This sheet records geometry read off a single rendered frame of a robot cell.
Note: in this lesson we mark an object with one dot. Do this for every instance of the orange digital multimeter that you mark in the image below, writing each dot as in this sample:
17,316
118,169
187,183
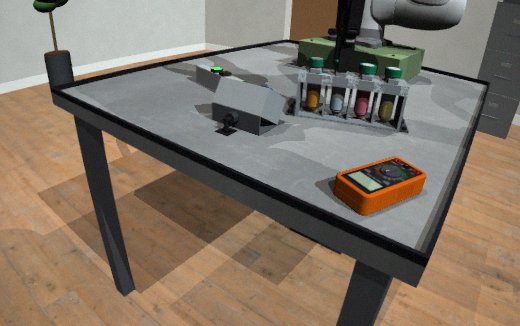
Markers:
372,187

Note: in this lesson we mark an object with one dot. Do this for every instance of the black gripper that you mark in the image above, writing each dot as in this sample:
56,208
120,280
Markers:
344,48

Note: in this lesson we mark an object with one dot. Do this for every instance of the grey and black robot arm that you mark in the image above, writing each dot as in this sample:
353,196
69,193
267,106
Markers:
428,15

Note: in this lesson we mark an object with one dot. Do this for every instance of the black table edge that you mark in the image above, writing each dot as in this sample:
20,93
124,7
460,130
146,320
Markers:
301,205

